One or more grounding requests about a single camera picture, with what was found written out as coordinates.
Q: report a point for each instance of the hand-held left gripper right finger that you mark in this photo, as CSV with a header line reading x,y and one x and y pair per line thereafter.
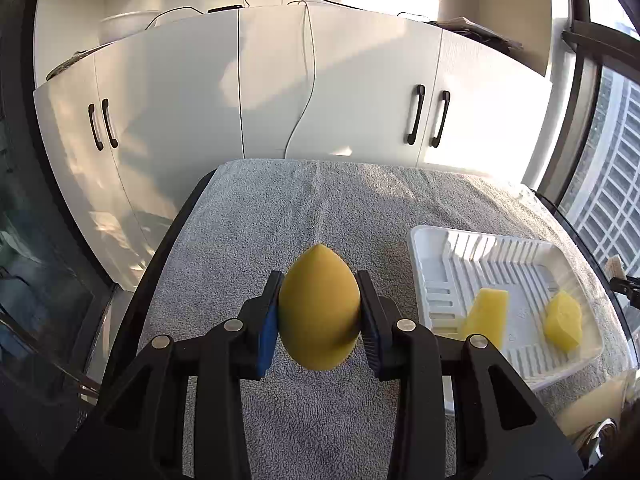
x,y
372,340

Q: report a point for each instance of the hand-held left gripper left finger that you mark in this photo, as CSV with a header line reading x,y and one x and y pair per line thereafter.
x,y
266,340

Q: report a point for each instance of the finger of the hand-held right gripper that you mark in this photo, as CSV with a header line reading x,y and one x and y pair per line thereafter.
x,y
625,290

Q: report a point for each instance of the yellow egg-shaped sponge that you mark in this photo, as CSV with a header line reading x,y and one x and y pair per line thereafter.
x,y
320,310

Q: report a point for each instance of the white plastic tray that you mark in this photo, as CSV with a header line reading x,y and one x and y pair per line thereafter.
x,y
525,270

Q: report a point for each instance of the yellow faceted sponge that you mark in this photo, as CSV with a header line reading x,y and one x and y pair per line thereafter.
x,y
562,322

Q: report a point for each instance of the yellow wedge sponge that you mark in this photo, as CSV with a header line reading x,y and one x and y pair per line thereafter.
x,y
487,315

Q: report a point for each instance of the black table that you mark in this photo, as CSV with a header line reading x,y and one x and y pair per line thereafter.
x,y
165,260

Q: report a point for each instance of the grey towel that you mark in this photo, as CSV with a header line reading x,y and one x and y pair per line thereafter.
x,y
300,210

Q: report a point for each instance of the white cabinet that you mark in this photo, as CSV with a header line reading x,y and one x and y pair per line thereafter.
x,y
200,110

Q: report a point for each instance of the pile of papers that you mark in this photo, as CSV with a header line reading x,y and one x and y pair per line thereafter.
x,y
475,32

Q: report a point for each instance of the black phone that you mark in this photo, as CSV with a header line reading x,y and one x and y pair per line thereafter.
x,y
224,9

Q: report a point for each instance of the dark flat object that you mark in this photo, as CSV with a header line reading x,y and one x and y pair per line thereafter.
x,y
75,62

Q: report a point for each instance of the white bowl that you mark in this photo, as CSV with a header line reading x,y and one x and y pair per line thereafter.
x,y
127,25

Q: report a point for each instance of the dark window frame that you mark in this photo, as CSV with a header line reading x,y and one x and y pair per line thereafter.
x,y
580,85

